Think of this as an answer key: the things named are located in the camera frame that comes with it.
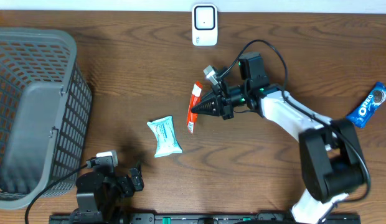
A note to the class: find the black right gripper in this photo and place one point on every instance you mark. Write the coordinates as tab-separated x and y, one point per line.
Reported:
221	102

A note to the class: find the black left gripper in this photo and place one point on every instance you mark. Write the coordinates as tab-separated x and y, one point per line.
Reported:
128	189

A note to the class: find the white teal wet wipes pack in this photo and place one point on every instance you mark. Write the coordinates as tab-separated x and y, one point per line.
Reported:
164	132

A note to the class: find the blue Oreo cookie pack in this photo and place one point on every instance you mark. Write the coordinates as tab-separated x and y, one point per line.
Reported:
362	114

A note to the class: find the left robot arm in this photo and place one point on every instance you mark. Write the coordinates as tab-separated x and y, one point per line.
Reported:
99	191

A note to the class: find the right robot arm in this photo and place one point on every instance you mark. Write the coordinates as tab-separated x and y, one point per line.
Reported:
332	163

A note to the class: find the white barcode scanner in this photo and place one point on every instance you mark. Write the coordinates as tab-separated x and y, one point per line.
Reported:
204	25

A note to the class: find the grey plastic shopping basket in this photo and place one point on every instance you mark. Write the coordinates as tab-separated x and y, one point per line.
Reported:
45	105

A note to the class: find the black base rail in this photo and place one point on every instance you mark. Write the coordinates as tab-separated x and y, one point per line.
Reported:
263	217

